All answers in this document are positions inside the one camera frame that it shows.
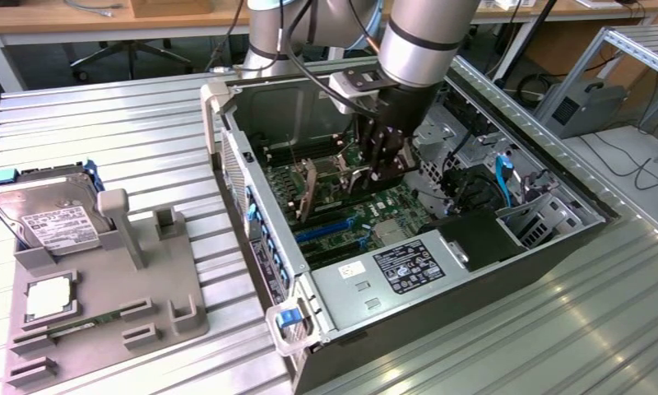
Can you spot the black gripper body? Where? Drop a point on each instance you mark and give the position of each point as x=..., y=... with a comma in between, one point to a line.
x=405, y=107

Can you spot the green graphics card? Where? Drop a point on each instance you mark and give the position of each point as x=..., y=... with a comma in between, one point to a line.
x=307, y=193

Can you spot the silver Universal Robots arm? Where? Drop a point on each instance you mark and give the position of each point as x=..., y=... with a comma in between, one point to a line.
x=417, y=41

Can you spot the metal CPU socket cover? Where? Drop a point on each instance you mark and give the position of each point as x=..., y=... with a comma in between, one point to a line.
x=339, y=158

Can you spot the silver disk bay cage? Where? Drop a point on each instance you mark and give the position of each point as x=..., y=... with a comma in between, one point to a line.
x=439, y=133

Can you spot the CPU socket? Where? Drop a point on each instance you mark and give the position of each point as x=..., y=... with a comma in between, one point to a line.
x=329, y=170

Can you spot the CPU socket locking lever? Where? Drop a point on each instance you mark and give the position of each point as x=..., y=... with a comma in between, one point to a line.
x=293, y=150

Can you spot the green RAM stick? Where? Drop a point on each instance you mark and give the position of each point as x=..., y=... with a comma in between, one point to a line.
x=81, y=325
x=340, y=204

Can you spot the black expansion slot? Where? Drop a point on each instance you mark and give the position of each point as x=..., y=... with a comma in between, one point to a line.
x=335, y=217
x=337, y=257
x=332, y=249

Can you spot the silver chipset heatsink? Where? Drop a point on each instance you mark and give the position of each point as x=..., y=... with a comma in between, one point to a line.
x=395, y=230

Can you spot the black star chair base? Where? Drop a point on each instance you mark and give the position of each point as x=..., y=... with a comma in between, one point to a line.
x=469, y=31

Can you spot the blue expansion slot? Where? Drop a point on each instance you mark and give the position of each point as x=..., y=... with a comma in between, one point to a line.
x=324, y=231

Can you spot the blue card retainer clips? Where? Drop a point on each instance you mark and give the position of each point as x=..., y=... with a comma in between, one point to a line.
x=268, y=243

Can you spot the black slanted pole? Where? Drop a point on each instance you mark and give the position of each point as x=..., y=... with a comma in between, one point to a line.
x=536, y=29

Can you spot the silver perforated disk bay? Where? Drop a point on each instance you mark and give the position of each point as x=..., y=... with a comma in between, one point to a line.
x=548, y=218

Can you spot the grey power supply unit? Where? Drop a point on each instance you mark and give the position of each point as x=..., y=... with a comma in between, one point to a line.
x=361, y=288

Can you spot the open black PC case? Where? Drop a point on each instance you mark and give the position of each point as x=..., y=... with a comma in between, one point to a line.
x=472, y=312

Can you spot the blue case latch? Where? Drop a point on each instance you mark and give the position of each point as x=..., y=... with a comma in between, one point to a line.
x=287, y=319

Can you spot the grey star chair base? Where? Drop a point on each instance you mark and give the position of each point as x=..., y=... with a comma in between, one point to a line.
x=133, y=49

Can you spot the grey parts rack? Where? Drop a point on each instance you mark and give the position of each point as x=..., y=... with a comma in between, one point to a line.
x=143, y=288

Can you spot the hard disk drive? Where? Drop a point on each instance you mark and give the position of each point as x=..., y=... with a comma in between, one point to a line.
x=49, y=214

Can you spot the wooden desk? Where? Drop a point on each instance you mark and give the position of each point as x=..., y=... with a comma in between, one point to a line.
x=60, y=22

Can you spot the CPU chip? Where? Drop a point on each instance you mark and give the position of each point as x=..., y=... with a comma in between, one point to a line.
x=49, y=298

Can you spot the aluminium profile frame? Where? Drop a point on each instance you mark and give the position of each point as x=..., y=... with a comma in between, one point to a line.
x=636, y=41

